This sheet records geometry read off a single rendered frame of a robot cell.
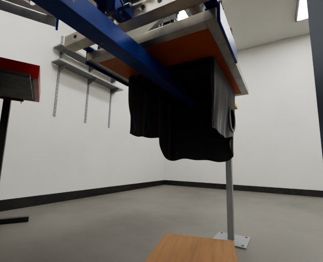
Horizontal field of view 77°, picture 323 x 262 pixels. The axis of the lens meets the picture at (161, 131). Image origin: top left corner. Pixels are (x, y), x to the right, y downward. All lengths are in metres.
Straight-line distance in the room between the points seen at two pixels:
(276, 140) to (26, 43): 4.21
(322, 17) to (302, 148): 3.55
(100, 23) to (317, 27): 0.79
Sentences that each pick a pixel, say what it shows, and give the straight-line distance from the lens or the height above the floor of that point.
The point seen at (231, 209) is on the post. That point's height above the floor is 0.21.
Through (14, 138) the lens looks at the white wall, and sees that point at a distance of 2.68.
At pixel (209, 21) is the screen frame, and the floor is 0.95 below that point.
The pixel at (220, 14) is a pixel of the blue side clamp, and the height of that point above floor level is 0.96.
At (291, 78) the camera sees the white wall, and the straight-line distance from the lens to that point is 4.74.
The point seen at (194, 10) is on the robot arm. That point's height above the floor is 1.27.
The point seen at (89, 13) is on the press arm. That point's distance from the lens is 0.63.
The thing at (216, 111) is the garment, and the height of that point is 0.73.
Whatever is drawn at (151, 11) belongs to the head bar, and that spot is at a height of 0.99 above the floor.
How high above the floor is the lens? 0.51
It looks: 9 degrees up
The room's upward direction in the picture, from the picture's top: 1 degrees clockwise
